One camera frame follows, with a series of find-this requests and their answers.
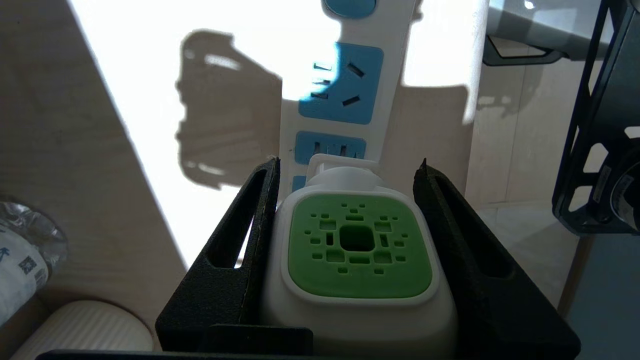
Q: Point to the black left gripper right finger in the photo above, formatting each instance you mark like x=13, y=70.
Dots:
x=500, y=310

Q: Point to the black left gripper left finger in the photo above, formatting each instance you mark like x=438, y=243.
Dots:
x=220, y=300

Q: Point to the green mosquito repellent plug-in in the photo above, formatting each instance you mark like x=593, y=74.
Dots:
x=355, y=250

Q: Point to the white power strip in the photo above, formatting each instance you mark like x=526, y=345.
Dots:
x=340, y=90

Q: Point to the grey robot base shell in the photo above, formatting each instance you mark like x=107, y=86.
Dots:
x=545, y=25

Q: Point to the white ribbed mug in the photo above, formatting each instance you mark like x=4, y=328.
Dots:
x=85, y=330

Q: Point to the small water bottle black cap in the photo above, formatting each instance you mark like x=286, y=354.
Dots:
x=20, y=265

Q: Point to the black robot chassis frame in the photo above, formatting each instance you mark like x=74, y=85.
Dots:
x=615, y=100

